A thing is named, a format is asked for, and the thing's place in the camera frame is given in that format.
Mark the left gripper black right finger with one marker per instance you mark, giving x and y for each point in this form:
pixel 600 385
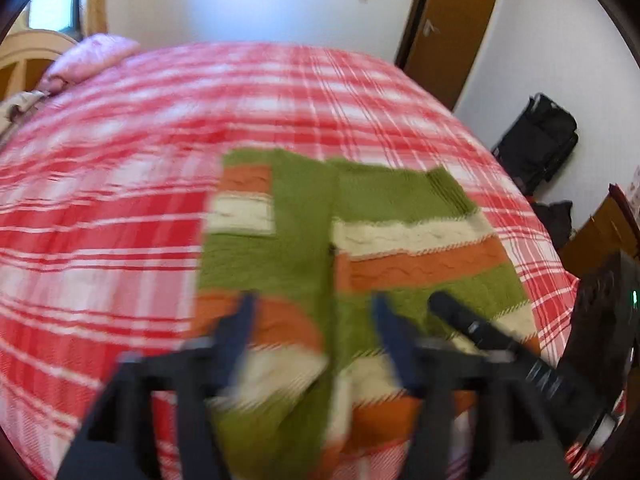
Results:
pixel 513 437

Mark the green knitted sweater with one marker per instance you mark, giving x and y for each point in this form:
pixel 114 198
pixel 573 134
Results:
pixel 316 396

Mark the brown wooden furniture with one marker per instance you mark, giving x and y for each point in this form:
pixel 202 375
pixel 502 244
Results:
pixel 611 229

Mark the black bag on floor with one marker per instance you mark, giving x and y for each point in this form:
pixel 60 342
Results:
pixel 538 143

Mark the red white plaid bedspread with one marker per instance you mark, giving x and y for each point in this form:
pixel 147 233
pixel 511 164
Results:
pixel 104 193

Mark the patterned white brown pillow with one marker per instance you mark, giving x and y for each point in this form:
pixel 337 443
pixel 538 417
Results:
pixel 16 106

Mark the brown wooden door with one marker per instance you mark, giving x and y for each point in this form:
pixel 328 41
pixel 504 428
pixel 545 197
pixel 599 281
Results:
pixel 441 42

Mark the pink pillow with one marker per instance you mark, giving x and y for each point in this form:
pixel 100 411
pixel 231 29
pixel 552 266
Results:
pixel 90 57

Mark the cream round headboard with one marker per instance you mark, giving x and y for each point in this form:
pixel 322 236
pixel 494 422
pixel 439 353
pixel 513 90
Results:
pixel 26 55

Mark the window with dark frame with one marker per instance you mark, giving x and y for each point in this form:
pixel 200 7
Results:
pixel 56 15

